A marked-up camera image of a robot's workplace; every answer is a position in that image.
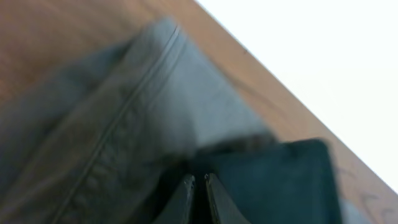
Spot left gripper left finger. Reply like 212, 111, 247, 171
152, 175, 195, 224

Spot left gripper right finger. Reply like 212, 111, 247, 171
205, 173, 251, 224

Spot black Nike t-shirt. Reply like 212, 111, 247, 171
154, 139, 343, 224

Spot folded grey shorts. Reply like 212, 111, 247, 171
1, 19, 367, 223

